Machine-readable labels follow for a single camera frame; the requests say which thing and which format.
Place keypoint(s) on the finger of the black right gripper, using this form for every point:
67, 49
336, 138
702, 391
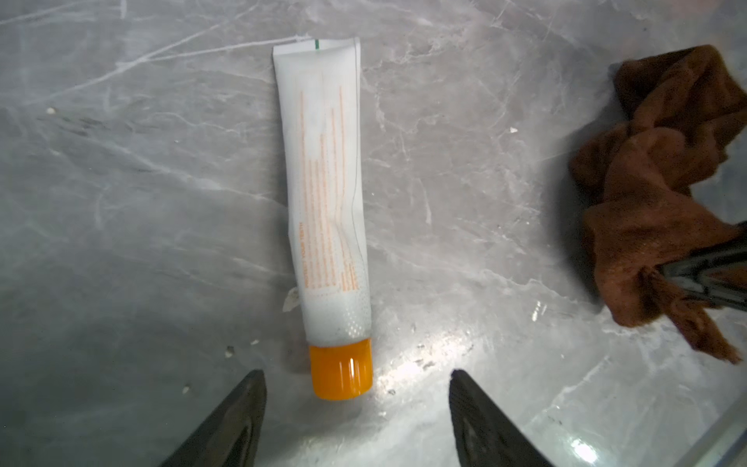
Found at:
723, 256
717, 294

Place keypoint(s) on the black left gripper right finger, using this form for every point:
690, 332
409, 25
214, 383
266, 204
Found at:
484, 435

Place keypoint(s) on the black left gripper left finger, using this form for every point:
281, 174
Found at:
230, 435

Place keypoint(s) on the brown cloth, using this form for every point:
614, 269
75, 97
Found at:
683, 110

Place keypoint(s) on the white tube orange cap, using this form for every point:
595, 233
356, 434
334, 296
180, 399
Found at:
319, 95

